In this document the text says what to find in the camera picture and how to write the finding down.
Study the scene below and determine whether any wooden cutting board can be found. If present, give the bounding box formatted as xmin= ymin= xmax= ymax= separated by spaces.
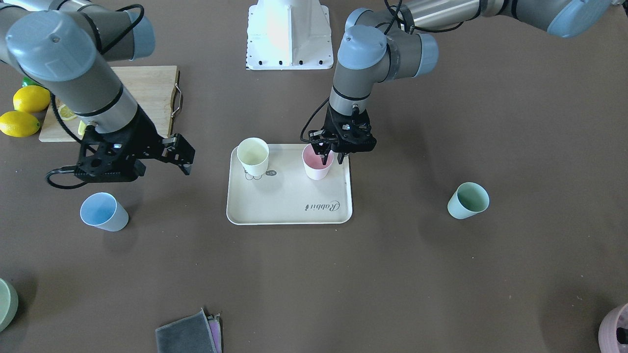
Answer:
xmin=39 ymin=66 xmax=180 ymax=142

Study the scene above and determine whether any green lime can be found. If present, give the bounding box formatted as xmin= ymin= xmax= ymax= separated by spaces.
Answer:
xmin=22 ymin=76 xmax=41 ymax=87

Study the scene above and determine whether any green plastic cup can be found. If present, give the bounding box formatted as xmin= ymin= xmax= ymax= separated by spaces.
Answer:
xmin=447 ymin=182 xmax=490 ymax=220

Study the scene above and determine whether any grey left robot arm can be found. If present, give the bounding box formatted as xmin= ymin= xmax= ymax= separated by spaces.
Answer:
xmin=301 ymin=0 xmax=612 ymax=165

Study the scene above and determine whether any pink ice bucket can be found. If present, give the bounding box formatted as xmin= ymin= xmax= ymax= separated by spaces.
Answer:
xmin=598 ymin=304 xmax=628 ymax=353

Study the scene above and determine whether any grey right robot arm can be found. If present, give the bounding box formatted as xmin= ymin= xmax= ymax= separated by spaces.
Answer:
xmin=1 ymin=0 xmax=195 ymax=186

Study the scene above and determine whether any green bowl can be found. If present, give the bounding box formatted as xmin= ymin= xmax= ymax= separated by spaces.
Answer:
xmin=0 ymin=279 xmax=19 ymax=331

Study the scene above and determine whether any whole lemon lower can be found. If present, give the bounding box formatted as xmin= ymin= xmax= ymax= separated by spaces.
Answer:
xmin=0 ymin=110 xmax=41 ymax=138

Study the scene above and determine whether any cream rabbit tray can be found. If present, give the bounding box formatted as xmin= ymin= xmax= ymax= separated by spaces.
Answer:
xmin=226 ymin=144 xmax=353 ymax=226

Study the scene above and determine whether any purple cloth under grey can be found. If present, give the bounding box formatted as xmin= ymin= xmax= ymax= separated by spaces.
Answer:
xmin=207 ymin=313 xmax=223 ymax=353

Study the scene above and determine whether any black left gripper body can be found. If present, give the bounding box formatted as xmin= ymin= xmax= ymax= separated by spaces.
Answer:
xmin=308 ymin=105 xmax=377 ymax=154

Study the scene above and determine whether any grey folded cloth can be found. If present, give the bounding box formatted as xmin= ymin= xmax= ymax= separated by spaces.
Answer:
xmin=155 ymin=310 xmax=213 ymax=353

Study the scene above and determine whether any lower lemon slice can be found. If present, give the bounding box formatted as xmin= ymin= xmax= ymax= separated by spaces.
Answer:
xmin=57 ymin=103 xmax=77 ymax=121

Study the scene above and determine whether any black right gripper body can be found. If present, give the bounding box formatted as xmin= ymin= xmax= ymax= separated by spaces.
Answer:
xmin=74 ymin=107 xmax=165 ymax=183

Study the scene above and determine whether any whole lemon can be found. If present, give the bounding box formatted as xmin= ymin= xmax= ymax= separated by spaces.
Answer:
xmin=0 ymin=110 xmax=41 ymax=138
xmin=13 ymin=85 xmax=50 ymax=113

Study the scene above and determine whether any pale yellow plastic cup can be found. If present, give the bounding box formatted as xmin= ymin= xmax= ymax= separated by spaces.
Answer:
xmin=236 ymin=138 xmax=270 ymax=177

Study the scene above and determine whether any blue plastic cup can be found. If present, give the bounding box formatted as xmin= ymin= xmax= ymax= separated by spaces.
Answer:
xmin=80 ymin=192 xmax=129 ymax=232

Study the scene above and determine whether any pink plastic cup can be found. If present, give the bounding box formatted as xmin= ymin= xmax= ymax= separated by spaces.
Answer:
xmin=301 ymin=144 xmax=334 ymax=180

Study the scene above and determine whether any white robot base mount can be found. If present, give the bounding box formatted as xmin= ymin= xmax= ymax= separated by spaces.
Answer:
xmin=245 ymin=0 xmax=334 ymax=70

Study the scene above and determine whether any whole lemon upper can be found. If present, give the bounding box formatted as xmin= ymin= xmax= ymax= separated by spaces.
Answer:
xmin=13 ymin=85 xmax=50 ymax=113

